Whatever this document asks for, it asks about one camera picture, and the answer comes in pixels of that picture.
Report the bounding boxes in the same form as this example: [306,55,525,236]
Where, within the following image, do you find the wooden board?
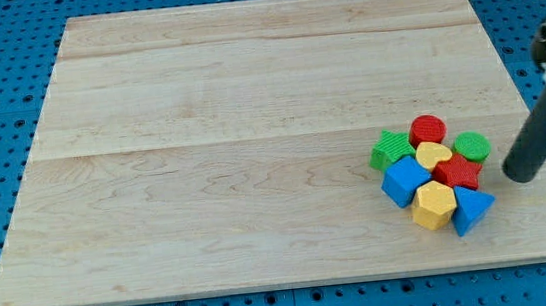
[0,0,546,306]

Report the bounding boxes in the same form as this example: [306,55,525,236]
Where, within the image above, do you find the green star block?
[369,129,416,173]

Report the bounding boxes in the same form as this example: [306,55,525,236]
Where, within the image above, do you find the blue cube block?
[381,156,431,209]

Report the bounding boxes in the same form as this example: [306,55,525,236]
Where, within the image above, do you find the red cylinder block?
[408,115,448,148]

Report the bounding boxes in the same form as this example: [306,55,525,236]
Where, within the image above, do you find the yellow heart block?
[415,141,453,172]

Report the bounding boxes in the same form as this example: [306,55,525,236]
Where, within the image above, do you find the yellow hexagon block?
[411,181,458,230]

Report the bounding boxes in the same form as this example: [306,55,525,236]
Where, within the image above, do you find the red star block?
[432,153,482,190]

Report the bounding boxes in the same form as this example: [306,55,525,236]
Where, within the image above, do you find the green cylinder block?
[452,131,492,163]

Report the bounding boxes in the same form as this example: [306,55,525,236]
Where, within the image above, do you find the blue triangle block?
[452,186,496,237]

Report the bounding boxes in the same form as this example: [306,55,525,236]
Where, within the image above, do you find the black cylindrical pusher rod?
[501,87,546,183]

